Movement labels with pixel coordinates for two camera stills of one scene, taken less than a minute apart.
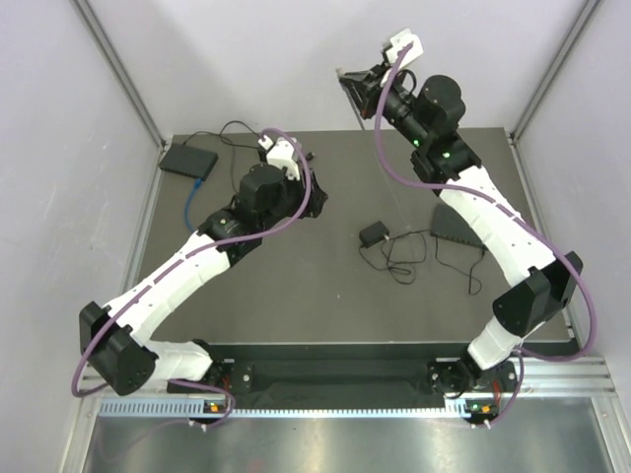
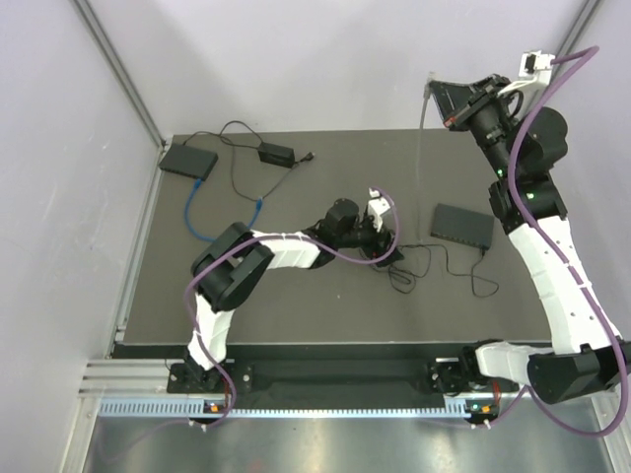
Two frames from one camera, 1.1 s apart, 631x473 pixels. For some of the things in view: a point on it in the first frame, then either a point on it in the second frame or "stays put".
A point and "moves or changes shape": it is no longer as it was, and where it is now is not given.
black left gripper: x=317 y=198 -> x=375 y=251
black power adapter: x=373 y=234 moves or changes shape
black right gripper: x=367 y=88 -> x=457 y=104
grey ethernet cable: x=377 y=157 -> x=430 y=82
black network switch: x=189 y=161 stays put
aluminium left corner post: x=117 y=65 stays put
